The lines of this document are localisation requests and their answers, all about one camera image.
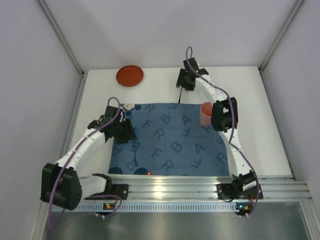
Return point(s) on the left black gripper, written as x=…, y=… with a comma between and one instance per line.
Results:
x=127, y=132

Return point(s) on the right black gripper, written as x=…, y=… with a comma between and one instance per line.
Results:
x=185, y=81

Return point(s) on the blue metallic spoon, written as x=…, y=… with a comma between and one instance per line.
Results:
x=180, y=95

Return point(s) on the blue metallic fork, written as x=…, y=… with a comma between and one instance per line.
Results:
x=135, y=148

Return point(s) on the pink plastic cup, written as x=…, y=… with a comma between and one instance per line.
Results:
x=205, y=114

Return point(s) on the blue lettered placemat cloth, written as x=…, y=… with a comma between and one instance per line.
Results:
x=171, y=142

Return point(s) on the orange-red plate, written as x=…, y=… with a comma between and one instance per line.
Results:
x=129, y=75

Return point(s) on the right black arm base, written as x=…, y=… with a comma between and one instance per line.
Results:
x=227, y=193

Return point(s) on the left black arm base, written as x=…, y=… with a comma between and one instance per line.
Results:
x=120, y=190

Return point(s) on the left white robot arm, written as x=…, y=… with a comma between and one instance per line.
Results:
x=60, y=182

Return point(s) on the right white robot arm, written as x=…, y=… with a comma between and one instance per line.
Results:
x=224, y=119

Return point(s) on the aluminium mounting rail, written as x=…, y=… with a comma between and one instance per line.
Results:
x=204, y=188

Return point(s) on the right corner frame post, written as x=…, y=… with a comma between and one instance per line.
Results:
x=298, y=4

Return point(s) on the corner frame post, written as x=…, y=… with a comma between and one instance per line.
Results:
x=298, y=4
x=60, y=35

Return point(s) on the perforated cable duct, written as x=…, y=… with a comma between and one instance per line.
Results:
x=161, y=207

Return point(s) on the left corner frame post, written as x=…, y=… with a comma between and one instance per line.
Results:
x=60, y=35

